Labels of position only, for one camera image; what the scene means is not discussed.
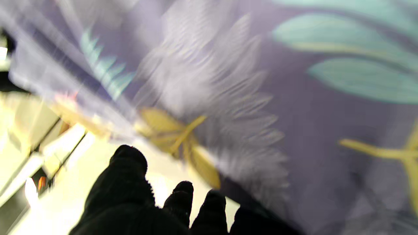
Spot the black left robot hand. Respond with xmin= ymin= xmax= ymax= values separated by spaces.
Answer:
xmin=69 ymin=145 xmax=301 ymax=235

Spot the blue leaf-print pillowcase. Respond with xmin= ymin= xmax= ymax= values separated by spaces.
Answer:
xmin=0 ymin=0 xmax=418 ymax=235

